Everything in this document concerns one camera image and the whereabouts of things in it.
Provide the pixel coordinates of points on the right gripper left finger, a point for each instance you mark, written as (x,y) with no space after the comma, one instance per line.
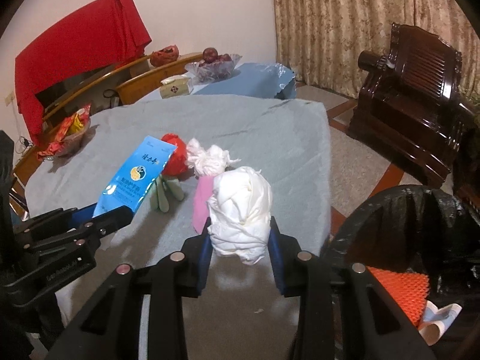
(108,325)

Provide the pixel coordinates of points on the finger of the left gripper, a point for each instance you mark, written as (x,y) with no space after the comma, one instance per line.
(59,219)
(99,226)

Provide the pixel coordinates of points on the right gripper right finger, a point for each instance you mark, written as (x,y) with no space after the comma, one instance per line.
(373,324)

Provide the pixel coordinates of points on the green rubber glove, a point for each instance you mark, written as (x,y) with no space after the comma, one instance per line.
(164,187)

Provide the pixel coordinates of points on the blue snack packet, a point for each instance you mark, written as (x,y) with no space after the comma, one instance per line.
(130,185)

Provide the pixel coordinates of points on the small white tissue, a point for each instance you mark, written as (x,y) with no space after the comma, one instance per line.
(210,162)

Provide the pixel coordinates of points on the large white tissue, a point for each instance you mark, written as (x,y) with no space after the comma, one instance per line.
(240,213)

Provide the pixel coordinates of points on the black lined trash bin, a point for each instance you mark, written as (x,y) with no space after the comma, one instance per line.
(411,228)

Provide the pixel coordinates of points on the orange foam net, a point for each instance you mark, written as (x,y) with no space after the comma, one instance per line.
(409,289)

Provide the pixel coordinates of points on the red snack bag pile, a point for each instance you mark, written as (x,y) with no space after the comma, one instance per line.
(69,136)

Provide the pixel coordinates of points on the white paper tube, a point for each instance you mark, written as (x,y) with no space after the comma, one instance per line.
(435,321)

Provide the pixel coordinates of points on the red crumpled plastic bag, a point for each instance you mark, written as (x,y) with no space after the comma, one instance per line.
(176,165)

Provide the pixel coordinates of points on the pink wrapper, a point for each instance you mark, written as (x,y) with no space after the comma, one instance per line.
(200,202)

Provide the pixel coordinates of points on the wooden tv cabinet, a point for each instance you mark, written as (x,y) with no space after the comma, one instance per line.
(123,85)

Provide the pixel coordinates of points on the tissue box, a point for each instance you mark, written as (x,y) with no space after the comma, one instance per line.
(175,86)

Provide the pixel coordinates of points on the grey-blue table towel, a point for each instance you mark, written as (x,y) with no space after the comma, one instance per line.
(243,151)

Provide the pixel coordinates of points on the red orange bag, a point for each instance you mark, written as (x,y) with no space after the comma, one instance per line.
(168,54)

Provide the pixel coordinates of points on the glass fruit bowl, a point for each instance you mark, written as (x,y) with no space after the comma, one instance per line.
(219,70)

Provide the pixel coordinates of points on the red cloth cover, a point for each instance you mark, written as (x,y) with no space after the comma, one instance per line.
(99,34)

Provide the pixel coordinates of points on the red apple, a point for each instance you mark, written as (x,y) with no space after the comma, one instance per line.
(210,55)

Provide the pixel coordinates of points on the dark wooden armchair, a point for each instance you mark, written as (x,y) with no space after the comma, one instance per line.
(409,106)

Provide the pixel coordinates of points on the blue tablecloth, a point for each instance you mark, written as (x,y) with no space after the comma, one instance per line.
(255,80)

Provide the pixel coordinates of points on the beige patterned curtain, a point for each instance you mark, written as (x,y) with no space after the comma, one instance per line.
(320,40)

